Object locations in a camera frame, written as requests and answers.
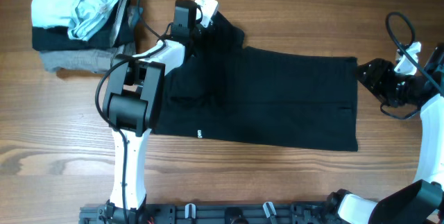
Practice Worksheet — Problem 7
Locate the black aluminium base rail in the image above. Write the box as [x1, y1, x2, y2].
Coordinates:
[78, 202, 341, 224]

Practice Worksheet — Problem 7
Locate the grey folded garment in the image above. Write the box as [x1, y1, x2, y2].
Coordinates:
[39, 5, 144, 75]

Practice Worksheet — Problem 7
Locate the black t-shirt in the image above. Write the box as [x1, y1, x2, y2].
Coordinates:
[154, 14, 358, 151]

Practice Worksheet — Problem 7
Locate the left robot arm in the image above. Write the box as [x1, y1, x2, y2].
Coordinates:
[101, 0, 219, 223]

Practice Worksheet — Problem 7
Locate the black folded garment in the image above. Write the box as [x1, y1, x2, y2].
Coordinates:
[32, 0, 134, 51]

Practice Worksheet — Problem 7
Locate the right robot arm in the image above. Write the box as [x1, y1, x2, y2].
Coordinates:
[321, 42, 443, 223]

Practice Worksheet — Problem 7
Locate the light blue folded garment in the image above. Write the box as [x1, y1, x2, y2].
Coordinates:
[31, 0, 119, 41]

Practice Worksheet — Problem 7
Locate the left black cable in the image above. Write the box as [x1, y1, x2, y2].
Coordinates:
[94, 0, 204, 224]

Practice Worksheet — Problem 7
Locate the left white rail clip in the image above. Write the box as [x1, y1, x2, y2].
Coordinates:
[185, 203, 196, 219]

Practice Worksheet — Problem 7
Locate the right white rail clip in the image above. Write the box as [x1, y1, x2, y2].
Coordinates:
[262, 201, 277, 223]

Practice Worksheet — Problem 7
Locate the white rail clip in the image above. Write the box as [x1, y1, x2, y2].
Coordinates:
[262, 201, 277, 223]
[185, 203, 196, 219]

